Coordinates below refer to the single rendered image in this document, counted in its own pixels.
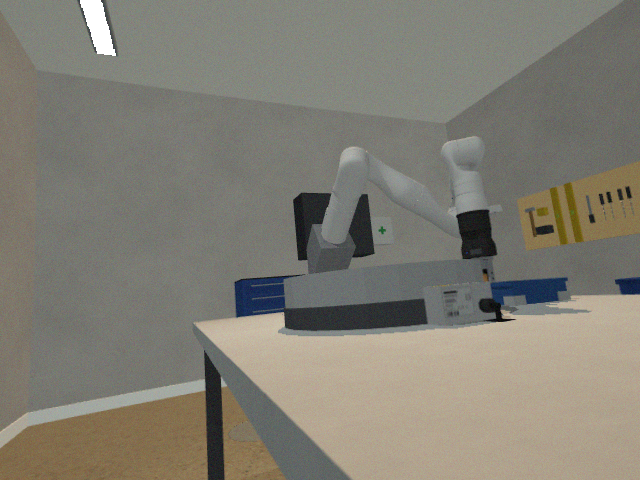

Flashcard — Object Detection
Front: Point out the blue square tray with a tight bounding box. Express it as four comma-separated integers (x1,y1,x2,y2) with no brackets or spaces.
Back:
491,277,571,306

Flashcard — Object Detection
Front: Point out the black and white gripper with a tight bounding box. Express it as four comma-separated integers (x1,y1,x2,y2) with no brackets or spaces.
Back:
455,191,503,282

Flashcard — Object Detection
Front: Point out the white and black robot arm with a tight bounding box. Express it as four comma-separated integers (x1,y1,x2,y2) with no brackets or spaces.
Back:
321,136,485,244

